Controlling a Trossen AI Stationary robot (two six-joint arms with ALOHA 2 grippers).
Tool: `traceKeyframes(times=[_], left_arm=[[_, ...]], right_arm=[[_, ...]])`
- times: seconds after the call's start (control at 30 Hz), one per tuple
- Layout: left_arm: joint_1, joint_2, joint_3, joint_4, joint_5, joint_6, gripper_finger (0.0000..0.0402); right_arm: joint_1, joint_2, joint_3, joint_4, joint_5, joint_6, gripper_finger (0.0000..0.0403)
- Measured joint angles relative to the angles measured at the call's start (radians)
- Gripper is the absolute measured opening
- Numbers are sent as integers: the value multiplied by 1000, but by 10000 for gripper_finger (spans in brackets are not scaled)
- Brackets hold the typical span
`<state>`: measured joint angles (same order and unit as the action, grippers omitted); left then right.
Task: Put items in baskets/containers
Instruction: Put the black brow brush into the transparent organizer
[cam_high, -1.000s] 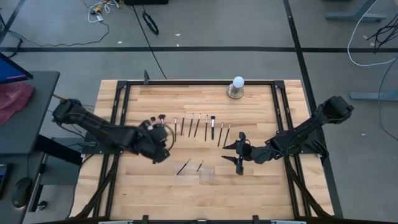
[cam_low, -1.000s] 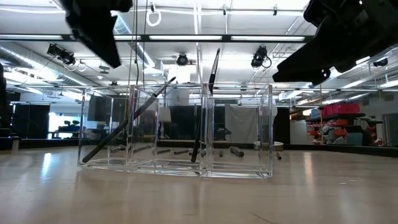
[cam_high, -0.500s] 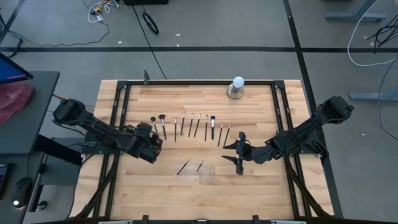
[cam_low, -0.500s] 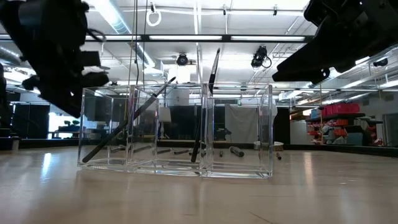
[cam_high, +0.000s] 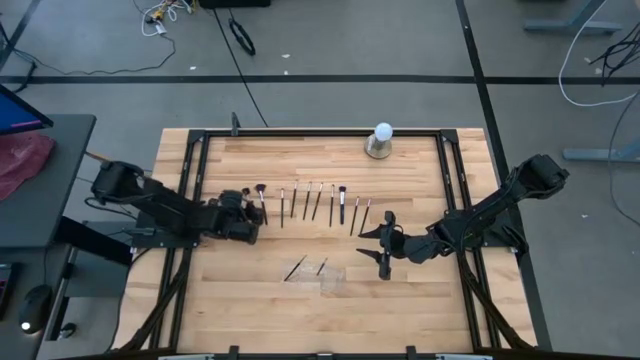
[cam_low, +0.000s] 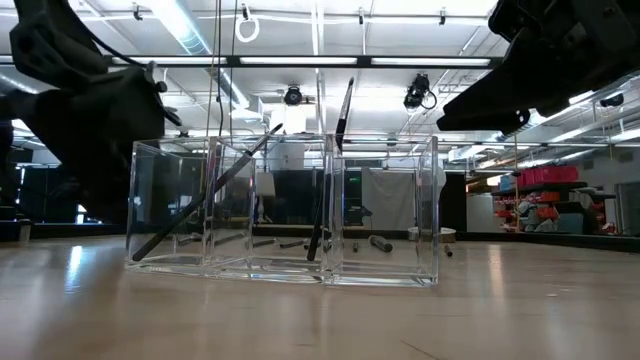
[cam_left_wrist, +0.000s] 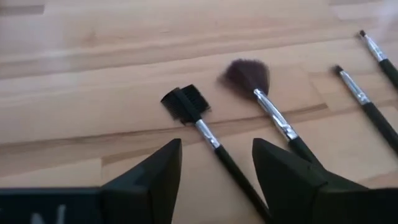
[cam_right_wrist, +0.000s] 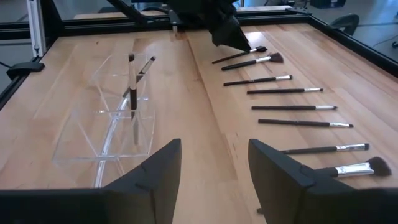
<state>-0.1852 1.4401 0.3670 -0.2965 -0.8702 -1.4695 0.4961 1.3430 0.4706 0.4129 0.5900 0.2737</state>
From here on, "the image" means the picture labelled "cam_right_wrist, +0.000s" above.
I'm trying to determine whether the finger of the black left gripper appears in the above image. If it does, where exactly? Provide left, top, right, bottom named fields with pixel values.
left=211, top=15, right=252, bottom=53

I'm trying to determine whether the black aluminium table frame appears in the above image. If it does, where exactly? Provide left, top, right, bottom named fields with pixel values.
left=0, top=0, right=398, bottom=110

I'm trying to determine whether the small round-tip makeup brush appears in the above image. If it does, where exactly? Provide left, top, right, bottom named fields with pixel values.
left=211, top=45, right=268, bottom=65

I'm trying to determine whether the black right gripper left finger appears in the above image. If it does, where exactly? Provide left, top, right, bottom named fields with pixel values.
left=0, top=138, right=182, bottom=224

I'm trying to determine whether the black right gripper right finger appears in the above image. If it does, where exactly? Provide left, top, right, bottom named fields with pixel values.
left=248, top=138, right=398, bottom=224

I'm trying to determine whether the black flat-tip makeup brush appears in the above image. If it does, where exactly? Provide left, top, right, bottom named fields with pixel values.
left=279, top=142, right=371, bottom=156

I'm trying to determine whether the black fan makeup brush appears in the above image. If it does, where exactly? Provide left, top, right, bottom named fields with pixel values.
left=221, top=52, right=284, bottom=72

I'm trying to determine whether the clear acrylic organizer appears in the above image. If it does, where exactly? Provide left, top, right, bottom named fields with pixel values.
left=52, top=51, right=156, bottom=189

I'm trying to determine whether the silver aluminium bar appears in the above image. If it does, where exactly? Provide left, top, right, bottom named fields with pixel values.
left=26, top=0, right=47, bottom=57

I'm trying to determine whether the black table clamp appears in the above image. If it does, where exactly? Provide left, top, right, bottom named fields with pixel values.
left=329, top=12, right=361, bottom=36
left=6, top=61, right=46, bottom=80

